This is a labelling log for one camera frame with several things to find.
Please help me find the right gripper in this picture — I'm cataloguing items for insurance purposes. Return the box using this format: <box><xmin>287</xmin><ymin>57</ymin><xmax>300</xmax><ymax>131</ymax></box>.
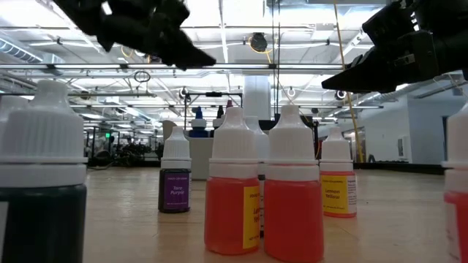
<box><xmin>321</xmin><ymin>28</ymin><xmax>468</xmax><ymax>94</ymax></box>

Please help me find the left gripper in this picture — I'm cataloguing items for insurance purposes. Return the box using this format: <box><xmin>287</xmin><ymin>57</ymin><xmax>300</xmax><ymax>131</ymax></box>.
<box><xmin>97</xmin><ymin>0</ymin><xmax>217</xmax><ymax>71</ymax></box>

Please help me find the blue-capped dye bottle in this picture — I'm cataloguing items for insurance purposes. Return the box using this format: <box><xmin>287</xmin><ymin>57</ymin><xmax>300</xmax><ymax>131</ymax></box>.
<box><xmin>189</xmin><ymin>105</ymin><xmax>209</xmax><ymax>139</ymax></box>

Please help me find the dark food coloring bottle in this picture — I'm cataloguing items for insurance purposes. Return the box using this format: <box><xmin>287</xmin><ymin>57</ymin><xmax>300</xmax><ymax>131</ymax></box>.
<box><xmin>0</xmin><ymin>79</ymin><xmax>88</xmax><ymax>263</ymax></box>
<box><xmin>245</xmin><ymin>115</ymin><xmax>271</xmax><ymax>238</ymax></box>

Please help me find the orange food coloring bottle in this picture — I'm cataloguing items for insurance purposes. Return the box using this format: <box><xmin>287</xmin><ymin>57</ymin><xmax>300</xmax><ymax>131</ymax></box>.
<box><xmin>318</xmin><ymin>126</ymin><xmax>358</xmax><ymax>219</ymax></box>
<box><xmin>263</xmin><ymin>104</ymin><xmax>325</xmax><ymax>263</ymax></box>
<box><xmin>441</xmin><ymin>102</ymin><xmax>468</xmax><ymax>262</ymax></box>
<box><xmin>203</xmin><ymin>105</ymin><xmax>263</xmax><ymax>256</ymax></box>

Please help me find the purple food coloring bottle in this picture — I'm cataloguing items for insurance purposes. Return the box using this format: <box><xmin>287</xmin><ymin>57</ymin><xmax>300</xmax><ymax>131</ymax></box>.
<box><xmin>157</xmin><ymin>126</ymin><xmax>192</xmax><ymax>214</ymax></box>

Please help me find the black gantry stand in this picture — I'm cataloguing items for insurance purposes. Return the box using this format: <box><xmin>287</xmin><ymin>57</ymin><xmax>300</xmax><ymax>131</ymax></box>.
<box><xmin>184</xmin><ymin>91</ymin><xmax>244</xmax><ymax>121</ymax></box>

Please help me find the white round column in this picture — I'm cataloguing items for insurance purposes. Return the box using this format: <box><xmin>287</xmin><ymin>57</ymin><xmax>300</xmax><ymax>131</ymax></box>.
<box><xmin>243</xmin><ymin>75</ymin><xmax>272</xmax><ymax>121</ymax></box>

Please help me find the grey plastic bin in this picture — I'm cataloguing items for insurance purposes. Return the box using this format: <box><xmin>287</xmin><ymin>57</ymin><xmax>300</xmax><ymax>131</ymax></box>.
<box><xmin>162</xmin><ymin>119</ymin><xmax>216</xmax><ymax>181</ymax></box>

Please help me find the yellow hanging cable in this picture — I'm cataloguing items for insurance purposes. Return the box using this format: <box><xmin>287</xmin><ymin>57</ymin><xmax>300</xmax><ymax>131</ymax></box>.
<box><xmin>332</xmin><ymin>0</ymin><xmax>365</xmax><ymax>164</ymax></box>

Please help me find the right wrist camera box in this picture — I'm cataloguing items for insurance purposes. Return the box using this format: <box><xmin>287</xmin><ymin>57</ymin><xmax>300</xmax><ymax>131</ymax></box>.
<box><xmin>361</xmin><ymin>1</ymin><xmax>420</xmax><ymax>47</ymax></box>

